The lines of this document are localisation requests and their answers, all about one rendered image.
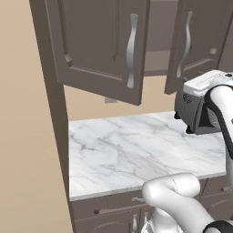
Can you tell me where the tall brown cabinet side panel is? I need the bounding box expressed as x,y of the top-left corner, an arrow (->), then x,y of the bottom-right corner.
28,0 -> 77,233

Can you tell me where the long silver drawer handle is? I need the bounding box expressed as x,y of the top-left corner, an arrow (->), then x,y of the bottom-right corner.
93,203 -> 149,216

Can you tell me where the silver wavy handle, wide door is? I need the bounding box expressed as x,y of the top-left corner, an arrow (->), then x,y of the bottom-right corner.
126,13 -> 139,89

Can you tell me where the wide brown cabinet door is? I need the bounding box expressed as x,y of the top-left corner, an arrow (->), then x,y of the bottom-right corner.
45,0 -> 151,106

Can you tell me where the narrow brown cabinet door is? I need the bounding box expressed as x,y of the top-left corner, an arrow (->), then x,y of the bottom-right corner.
164,0 -> 233,96

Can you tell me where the small grey wall outlet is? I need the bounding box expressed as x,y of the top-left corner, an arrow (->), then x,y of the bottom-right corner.
104,96 -> 118,105

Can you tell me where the silver wavy handle, narrow door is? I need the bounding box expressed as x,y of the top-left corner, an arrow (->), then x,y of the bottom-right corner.
176,10 -> 194,80

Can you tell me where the brown base cabinet door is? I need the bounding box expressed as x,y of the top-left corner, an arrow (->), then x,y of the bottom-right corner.
198,190 -> 233,222
74,207 -> 154,233

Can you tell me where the grey and white toaster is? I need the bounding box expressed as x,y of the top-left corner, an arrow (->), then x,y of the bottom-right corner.
173,69 -> 233,136

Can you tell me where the silver base cabinet handle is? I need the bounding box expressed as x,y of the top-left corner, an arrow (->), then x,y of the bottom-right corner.
130,213 -> 139,233
142,211 -> 150,228

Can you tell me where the brown drawer front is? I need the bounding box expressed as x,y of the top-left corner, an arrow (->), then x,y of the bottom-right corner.
69,189 -> 150,221
200,175 -> 233,198

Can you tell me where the brown wall cabinet body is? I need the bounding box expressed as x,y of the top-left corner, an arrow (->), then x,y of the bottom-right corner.
143,0 -> 180,77

